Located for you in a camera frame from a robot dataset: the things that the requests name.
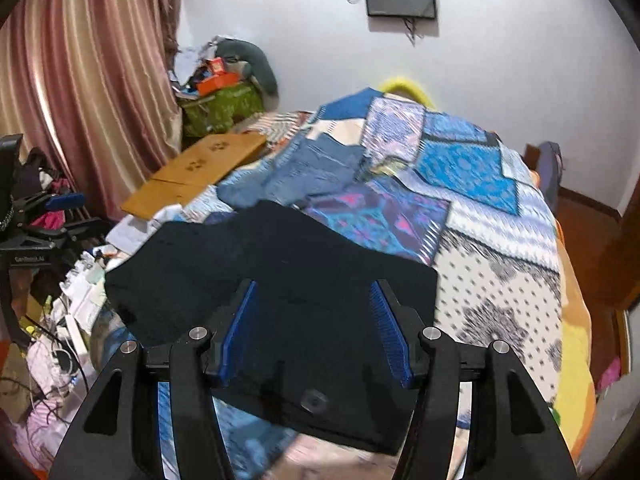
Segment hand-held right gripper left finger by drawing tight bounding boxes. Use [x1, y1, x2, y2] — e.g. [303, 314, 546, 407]
[47, 279, 261, 480]

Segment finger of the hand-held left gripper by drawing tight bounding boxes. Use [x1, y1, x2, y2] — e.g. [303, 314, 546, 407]
[14, 217, 119, 252]
[30, 193, 86, 212]

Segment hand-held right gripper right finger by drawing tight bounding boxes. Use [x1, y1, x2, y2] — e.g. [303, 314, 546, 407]
[369, 278, 581, 480]

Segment black pants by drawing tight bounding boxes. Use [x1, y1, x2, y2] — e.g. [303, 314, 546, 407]
[104, 200, 441, 457]

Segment pink clothes on rack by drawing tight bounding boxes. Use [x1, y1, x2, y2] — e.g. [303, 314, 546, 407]
[22, 147, 92, 233]

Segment pile of papers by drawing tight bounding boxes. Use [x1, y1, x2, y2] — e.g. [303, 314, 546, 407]
[0, 244, 132, 463]

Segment blue patchwork blanket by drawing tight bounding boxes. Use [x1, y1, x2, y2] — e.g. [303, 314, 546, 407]
[100, 87, 565, 480]

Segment striped pink curtain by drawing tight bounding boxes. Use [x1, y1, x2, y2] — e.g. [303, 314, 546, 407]
[0, 0, 184, 222]

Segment wooden lap table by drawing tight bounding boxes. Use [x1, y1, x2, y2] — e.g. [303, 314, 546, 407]
[120, 132, 268, 221]

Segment orange yellow duvet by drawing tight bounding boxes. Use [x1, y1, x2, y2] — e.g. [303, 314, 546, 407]
[551, 209, 599, 462]

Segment blue jeans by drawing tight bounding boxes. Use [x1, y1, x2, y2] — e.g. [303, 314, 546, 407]
[217, 135, 367, 210]

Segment green patterned storage box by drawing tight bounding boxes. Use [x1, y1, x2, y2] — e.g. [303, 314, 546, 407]
[180, 82, 265, 137]

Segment orange box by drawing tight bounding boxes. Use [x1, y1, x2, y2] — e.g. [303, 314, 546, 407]
[196, 72, 241, 95]

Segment striped bedsheet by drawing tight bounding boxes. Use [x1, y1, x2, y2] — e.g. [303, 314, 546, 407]
[239, 110, 322, 142]

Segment grey plush toy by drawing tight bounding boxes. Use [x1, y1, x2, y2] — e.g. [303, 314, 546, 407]
[217, 38, 279, 95]

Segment yellow foam bed guard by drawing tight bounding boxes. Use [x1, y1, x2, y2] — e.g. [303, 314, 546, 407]
[377, 75, 436, 109]

